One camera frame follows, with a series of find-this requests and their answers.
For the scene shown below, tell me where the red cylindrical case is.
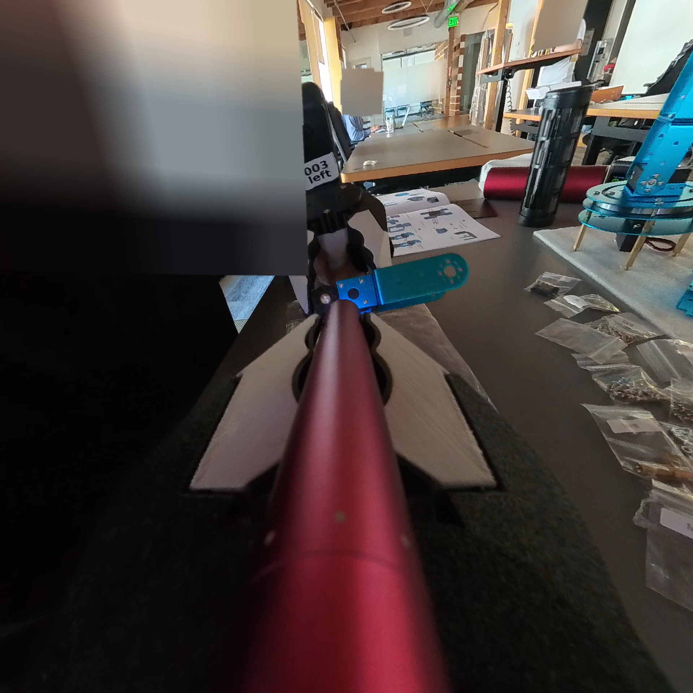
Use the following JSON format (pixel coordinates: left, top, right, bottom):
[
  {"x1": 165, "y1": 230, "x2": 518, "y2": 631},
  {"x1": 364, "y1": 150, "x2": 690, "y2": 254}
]
[{"x1": 481, "y1": 165, "x2": 610, "y2": 205}]

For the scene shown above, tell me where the white foam sheet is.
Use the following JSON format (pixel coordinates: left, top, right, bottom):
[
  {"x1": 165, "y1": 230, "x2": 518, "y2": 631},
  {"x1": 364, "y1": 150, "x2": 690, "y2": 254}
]
[{"x1": 533, "y1": 225, "x2": 693, "y2": 339}]

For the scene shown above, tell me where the black patterned cylinder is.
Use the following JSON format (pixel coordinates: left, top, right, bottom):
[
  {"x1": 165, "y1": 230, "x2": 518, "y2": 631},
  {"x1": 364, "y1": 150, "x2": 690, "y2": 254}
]
[{"x1": 519, "y1": 87, "x2": 593, "y2": 228}]

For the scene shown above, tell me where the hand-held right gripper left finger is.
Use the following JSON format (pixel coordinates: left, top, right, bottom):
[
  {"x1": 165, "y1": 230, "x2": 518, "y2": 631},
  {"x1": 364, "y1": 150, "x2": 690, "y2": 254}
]
[{"x1": 191, "y1": 315, "x2": 320, "y2": 492}]

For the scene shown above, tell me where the person's left hand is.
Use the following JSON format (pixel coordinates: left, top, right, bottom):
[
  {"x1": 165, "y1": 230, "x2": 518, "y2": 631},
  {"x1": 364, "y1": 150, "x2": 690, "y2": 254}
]
[{"x1": 315, "y1": 253, "x2": 374, "y2": 284}]

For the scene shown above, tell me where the blue metal servo bracket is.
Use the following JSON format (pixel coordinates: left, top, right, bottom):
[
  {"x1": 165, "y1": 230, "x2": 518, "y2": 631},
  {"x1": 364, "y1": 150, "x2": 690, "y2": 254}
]
[{"x1": 336, "y1": 253, "x2": 470, "y2": 315}]

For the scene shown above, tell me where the long wooden table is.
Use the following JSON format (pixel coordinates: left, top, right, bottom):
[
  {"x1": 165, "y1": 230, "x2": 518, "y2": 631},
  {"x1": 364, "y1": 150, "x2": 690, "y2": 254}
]
[{"x1": 340, "y1": 116, "x2": 537, "y2": 184}]

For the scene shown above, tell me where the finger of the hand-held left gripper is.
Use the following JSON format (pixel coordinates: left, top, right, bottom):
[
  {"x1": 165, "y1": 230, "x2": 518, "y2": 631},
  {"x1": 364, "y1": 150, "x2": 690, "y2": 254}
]
[
  {"x1": 288, "y1": 233, "x2": 321, "y2": 316},
  {"x1": 346, "y1": 207, "x2": 393, "y2": 270}
]

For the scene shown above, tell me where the red electric screwdriver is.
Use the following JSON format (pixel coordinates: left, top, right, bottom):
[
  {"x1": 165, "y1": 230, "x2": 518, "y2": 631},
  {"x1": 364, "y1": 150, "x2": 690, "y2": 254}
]
[{"x1": 227, "y1": 299, "x2": 450, "y2": 693}]

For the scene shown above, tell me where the black office chair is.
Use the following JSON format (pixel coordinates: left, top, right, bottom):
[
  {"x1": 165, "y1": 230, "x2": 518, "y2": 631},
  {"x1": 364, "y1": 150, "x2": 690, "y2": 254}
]
[{"x1": 326, "y1": 100, "x2": 354, "y2": 166}]

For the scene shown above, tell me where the wooden shelving unit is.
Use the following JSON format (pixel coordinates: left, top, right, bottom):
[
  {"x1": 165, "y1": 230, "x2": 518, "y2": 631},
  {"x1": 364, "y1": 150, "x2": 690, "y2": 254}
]
[{"x1": 444, "y1": 0, "x2": 512, "y2": 131}]

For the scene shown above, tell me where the large clear plastic bag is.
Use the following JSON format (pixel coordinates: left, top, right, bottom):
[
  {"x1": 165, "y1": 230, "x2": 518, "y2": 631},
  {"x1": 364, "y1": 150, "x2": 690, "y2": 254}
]
[{"x1": 284, "y1": 300, "x2": 491, "y2": 412}]

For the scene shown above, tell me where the person's black top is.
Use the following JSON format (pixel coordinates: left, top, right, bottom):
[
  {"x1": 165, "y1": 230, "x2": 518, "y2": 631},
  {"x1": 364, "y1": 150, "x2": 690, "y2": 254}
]
[{"x1": 0, "y1": 271, "x2": 241, "y2": 650}]

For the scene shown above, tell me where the open instruction manual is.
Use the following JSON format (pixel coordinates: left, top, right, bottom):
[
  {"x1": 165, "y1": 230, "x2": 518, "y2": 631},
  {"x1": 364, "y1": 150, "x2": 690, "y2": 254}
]
[{"x1": 376, "y1": 191, "x2": 501, "y2": 257}]

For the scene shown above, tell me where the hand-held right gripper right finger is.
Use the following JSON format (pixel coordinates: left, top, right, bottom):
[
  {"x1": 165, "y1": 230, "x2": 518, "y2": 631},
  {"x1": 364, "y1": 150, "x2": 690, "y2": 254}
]
[{"x1": 370, "y1": 314, "x2": 497, "y2": 487}]

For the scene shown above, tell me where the grey desk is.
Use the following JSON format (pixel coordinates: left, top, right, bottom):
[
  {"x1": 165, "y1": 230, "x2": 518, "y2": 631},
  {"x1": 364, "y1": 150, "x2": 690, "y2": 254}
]
[{"x1": 195, "y1": 184, "x2": 693, "y2": 693}]

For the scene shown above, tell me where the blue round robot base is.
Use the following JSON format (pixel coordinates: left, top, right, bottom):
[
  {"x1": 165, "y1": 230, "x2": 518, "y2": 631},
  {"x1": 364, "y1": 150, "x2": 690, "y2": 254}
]
[{"x1": 576, "y1": 54, "x2": 693, "y2": 271}]

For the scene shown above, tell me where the pile of small screw bags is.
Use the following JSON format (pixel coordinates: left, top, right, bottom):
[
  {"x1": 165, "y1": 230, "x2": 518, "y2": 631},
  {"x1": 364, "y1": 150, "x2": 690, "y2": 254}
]
[{"x1": 525, "y1": 271, "x2": 693, "y2": 613}]

